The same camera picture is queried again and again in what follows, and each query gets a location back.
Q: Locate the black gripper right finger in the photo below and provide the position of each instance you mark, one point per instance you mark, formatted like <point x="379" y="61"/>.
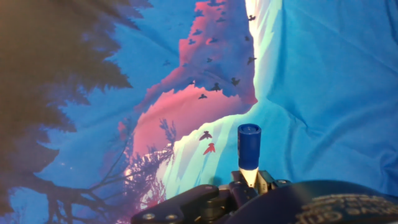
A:
<point x="270" y="182"/>

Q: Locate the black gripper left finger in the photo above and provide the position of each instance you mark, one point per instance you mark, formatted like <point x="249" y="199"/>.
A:
<point x="192" y="202"/>

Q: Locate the white marker pen blue cap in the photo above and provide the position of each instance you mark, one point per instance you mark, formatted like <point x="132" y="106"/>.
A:
<point x="249" y="146"/>

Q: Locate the blue landscape printed cloth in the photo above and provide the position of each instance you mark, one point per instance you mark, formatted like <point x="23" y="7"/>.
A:
<point x="311" y="93"/>

